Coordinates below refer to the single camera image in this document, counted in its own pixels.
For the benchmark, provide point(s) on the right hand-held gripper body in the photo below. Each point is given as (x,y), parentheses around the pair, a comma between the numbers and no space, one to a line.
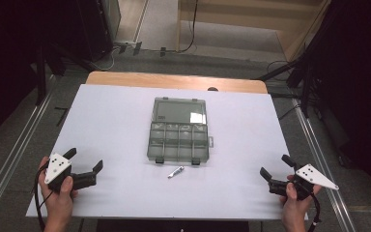
(315,178)

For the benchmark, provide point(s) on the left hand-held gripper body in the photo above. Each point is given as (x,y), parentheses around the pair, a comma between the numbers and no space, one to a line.
(57,168)

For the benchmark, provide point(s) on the person's left hand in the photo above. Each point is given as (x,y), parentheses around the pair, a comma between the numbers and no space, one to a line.
(57,201)

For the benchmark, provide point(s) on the person's right hand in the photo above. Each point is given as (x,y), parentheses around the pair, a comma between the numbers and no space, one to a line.
(294,206)

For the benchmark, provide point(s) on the white table cover board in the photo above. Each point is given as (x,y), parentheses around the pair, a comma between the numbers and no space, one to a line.
(116,129)

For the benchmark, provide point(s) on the black metal stand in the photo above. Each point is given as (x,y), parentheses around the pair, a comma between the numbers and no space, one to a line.
(41,77)
(306,83)

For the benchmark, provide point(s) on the small silver metal piece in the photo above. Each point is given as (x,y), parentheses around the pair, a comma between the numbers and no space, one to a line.
(176,171)

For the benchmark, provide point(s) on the clear grey compartment box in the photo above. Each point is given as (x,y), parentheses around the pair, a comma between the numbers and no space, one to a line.
(178,129)

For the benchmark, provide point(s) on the small dark round object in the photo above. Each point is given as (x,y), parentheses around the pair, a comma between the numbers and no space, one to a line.
(212,89)

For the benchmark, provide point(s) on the dark curtain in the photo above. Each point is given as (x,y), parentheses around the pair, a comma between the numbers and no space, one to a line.
(9,48)
(360,80)

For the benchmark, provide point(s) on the dark cabinet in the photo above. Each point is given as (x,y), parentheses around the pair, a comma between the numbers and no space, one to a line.
(99,25)

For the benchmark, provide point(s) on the aluminium floor rail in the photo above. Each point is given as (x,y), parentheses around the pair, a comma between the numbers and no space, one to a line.
(16,141)
(322,161)

